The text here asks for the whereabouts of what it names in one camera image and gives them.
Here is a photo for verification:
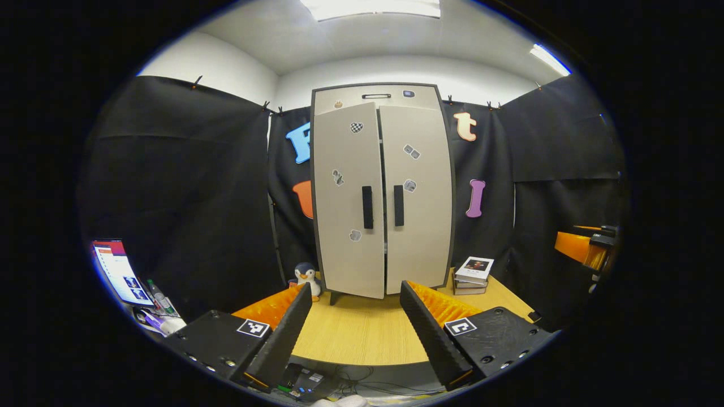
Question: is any narrow ceiling light panel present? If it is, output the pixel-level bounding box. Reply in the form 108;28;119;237
529;44;572;77

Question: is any white book with portrait cover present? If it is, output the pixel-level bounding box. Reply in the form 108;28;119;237
454;257;495;284

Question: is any black backdrop cloth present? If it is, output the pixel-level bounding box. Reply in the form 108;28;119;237
79;73;628;334

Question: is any large ceiling light panel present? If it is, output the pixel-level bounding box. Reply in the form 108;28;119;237
300;0;442;22

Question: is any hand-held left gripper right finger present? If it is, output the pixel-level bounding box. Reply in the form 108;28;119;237
399;280;555;392

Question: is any white and purple bottle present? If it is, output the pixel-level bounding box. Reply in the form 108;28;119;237
139;310;187;337

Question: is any computer monitor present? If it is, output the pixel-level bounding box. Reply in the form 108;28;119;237
90;239;154;309

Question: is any white soft object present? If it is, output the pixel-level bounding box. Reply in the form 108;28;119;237
311;395;371;407

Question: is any clear bottle with green cap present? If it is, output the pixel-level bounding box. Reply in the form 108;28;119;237
146;279;179;317

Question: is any penguin plush toy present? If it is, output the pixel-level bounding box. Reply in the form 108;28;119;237
287;262;323;303

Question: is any grey cabinet door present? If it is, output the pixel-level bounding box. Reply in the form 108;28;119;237
378;105;453;295
313;102;386;299

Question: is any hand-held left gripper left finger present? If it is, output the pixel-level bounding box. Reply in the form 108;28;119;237
164;283;313;393

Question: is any grey cabinet drawer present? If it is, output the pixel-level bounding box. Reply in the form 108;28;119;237
314;85;441;116

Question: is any black electronic box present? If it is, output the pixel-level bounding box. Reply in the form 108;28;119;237
277;363;326;401

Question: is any black cable bundle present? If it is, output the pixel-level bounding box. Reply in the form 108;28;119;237
333;365;449;397

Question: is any grey shoe cabinet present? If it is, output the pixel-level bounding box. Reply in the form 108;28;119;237
310;83;456;306

